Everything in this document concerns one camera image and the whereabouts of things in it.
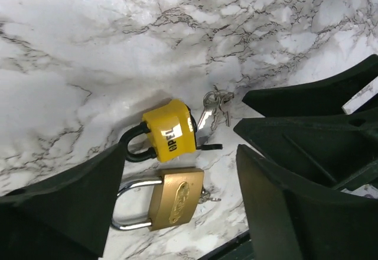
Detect silver keys of yellow padlock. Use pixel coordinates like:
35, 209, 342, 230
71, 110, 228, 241
197, 87, 234, 131

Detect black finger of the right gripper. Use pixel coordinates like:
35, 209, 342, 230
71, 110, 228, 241
234, 108, 377, 189
242, 54, 377, 117

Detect silver keys of small padlock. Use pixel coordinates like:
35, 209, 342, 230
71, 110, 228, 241
198, 187, 221, 204

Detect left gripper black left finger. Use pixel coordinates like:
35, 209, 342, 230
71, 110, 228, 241
1, 145, 125, 259

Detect yellow padlock black shackle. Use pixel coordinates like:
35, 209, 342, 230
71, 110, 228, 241
119, 99, 224, 164

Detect small brass padlock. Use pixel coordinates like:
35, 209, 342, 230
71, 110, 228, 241
111, 167, 204, 231

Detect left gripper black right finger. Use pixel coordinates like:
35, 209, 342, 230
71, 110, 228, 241
236, 145, 377, 259

